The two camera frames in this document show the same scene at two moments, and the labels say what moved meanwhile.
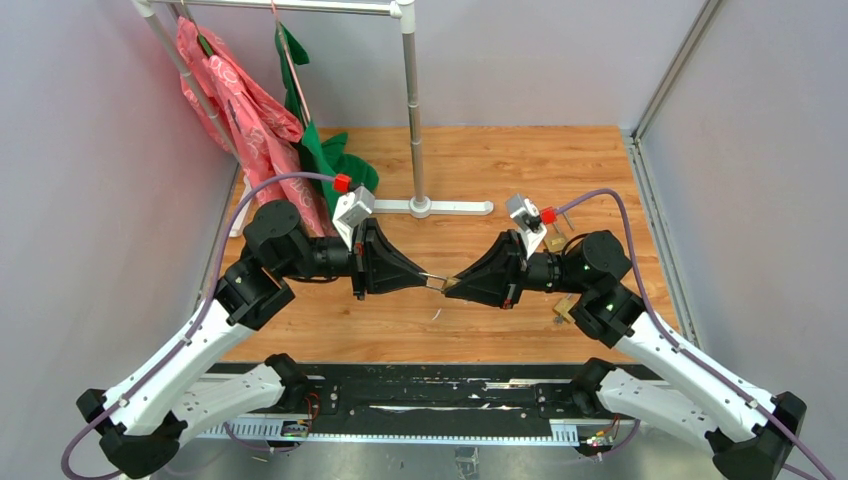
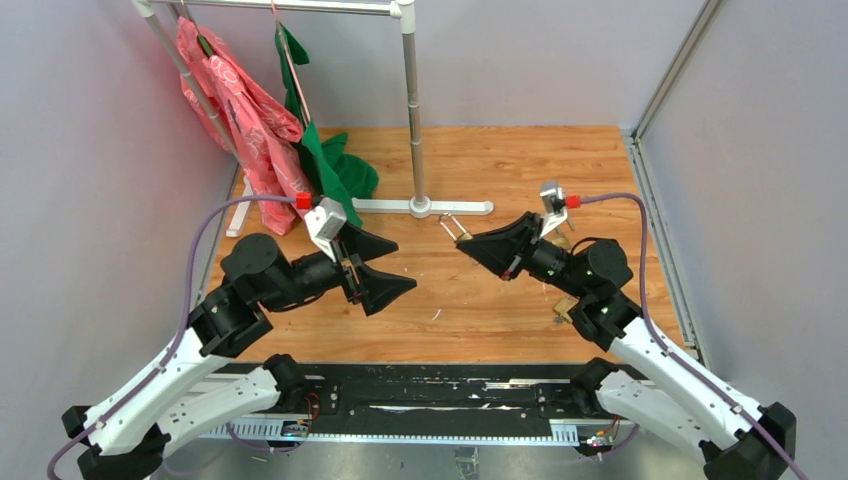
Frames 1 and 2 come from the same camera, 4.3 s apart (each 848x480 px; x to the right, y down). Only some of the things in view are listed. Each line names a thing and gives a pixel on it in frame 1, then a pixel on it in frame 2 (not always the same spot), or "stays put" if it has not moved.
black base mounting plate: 511,391 stays put
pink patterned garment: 259,126 stays put
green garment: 330,157 stays put
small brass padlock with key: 448,282 to 447,220
